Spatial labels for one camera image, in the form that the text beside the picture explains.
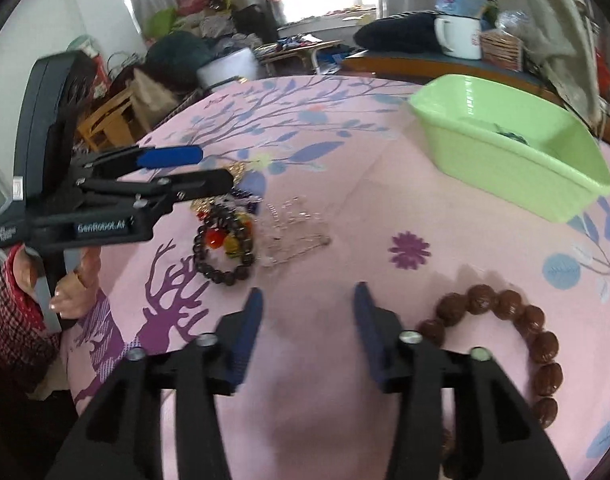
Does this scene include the pink printed blanket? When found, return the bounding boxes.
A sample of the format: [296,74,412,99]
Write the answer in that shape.
[60,75,610,480]

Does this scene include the wooden stool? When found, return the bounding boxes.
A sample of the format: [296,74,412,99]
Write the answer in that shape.
[78,87,151,153]

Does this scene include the dark bead bracelet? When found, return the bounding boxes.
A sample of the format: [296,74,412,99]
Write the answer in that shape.
[192,204,257,286]

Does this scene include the person's left hand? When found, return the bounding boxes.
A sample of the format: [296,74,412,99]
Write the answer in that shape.
[8,247,103,322]

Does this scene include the low wooden table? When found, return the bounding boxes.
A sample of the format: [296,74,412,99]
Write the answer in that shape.
[257,39,343,77]

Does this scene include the green plastic bag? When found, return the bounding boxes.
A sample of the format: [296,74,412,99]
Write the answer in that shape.
[148,7,179,39]

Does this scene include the green plastic basin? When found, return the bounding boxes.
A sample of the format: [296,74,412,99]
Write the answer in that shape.
[409,74,610,223]

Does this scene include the dark green bead string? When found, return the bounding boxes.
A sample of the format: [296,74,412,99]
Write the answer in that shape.
[494,127,530,144]

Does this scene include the purple bead bracelet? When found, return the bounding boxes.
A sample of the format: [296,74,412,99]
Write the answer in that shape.
[229,186,264,215]

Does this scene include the blue packet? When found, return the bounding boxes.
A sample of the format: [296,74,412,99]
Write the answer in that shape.
[436,0,490,18]

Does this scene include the brown walnut bead bracelet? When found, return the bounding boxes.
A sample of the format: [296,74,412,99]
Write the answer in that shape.
[416,284,564,461]

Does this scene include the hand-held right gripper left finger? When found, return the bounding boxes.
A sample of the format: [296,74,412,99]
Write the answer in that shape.
[45,287,264,480]

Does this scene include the dark cushion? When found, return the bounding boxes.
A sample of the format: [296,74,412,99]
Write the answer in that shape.
[355,11,443,53]

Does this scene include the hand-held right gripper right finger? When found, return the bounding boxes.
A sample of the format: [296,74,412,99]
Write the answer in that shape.
[353,282,570,480]

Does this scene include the grey floral cloth cover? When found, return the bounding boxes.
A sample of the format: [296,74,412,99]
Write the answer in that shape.
[500,0,603,128]

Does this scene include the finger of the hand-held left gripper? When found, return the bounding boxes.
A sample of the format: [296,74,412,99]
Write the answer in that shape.
[78,168,234,211]
[72,145,204,181]

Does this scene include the white enamel mug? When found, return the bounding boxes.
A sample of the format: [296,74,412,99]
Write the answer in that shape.
[434,15,483,59]

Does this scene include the white pot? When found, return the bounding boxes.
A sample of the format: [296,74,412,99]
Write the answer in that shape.
[196,49,261,92]

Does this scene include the mint green appliance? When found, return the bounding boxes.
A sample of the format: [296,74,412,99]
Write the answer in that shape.
[66,35,99,59]

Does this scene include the dark green bundle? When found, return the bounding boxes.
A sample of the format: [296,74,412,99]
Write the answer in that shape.
[145,30,213,91]

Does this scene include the brown paper bag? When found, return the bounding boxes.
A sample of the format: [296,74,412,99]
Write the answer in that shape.
[130,67,188,131]

